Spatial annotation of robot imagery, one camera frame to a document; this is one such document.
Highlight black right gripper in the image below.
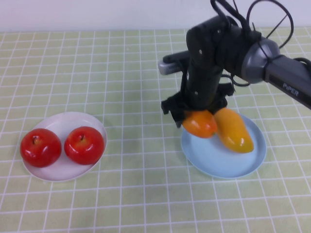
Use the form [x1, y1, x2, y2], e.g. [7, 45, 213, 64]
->
[160, 61, 236, 129]

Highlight small deep orange plastic mango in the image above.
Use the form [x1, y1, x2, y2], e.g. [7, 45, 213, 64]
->
[182, 110, 218, 139]

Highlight large yellow-orange plastic mango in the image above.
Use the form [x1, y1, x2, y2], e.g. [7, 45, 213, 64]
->
[213, 108, 255, 154]

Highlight red plastic apple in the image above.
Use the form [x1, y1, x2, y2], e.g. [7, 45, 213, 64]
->
[64, 126, 105, 166]
[19, 128, 62, 168]

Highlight light blue round plastic plate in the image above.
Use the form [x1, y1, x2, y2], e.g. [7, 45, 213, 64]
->
[180, 109, 267, 180]

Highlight white round plastic plate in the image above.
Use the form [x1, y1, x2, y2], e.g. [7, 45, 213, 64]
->
[21, 111, 108, 183]

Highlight long black zip tie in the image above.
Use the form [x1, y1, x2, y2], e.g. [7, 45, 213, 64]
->
[266, 15, 290, 39]

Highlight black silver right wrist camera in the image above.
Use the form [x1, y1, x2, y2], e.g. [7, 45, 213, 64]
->
[157, 51, 191, 75]

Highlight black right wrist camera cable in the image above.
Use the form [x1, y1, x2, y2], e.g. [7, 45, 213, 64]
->
[210, 0, 258, 34]

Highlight thin black right arm cable loop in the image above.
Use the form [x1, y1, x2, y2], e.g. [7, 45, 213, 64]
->
[246, 0, 294, 49]

